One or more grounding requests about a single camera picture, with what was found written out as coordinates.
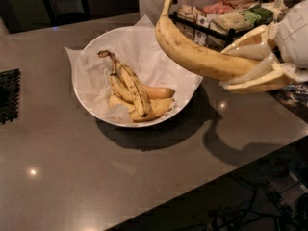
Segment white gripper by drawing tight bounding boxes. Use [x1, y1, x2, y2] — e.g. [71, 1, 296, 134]
[219, 0, 308, 93]

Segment single yellow banana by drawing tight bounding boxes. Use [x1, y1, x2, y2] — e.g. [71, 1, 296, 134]
[155, 0, 259, 81]

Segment yellow banana bunch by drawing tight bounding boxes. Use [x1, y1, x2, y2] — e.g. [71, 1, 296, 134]
[97, 50, 175, 123]

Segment white bowl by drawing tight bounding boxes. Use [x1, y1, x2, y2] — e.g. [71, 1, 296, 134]
[72, 24, 204, 129]

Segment dark colourful picture mat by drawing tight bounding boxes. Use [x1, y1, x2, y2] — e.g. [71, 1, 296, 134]
[269, 83, 308, 123]

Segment white paper liner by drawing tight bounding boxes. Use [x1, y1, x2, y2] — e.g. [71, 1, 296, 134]
[64, 14, 204, 124]

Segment dark water dispenser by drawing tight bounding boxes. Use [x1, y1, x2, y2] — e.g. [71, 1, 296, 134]
[42, 0, 90, 26]

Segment black mesh mat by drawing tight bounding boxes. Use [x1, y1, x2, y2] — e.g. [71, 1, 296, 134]
[0, 69, 21, 124]

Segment black wire rack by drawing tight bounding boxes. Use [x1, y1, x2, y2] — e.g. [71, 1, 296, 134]
[170, 8, 286, 49]

